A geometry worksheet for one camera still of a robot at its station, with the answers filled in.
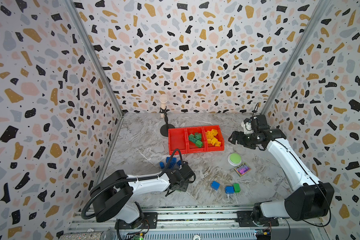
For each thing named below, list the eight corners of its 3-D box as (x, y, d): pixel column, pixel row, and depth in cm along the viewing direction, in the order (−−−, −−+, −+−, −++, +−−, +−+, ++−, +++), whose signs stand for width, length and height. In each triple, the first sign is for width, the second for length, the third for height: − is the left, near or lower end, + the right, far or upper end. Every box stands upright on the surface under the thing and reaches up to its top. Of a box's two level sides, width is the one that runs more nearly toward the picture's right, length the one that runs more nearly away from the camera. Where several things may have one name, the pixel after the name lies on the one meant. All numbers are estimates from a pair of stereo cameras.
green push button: (228, 165, 96) (229, 163, 94) (226, 154, 101) (227, 152, 99) (242, 165, 96) (243, 164, 94) (239, 154, 101) (240, 152, 99)
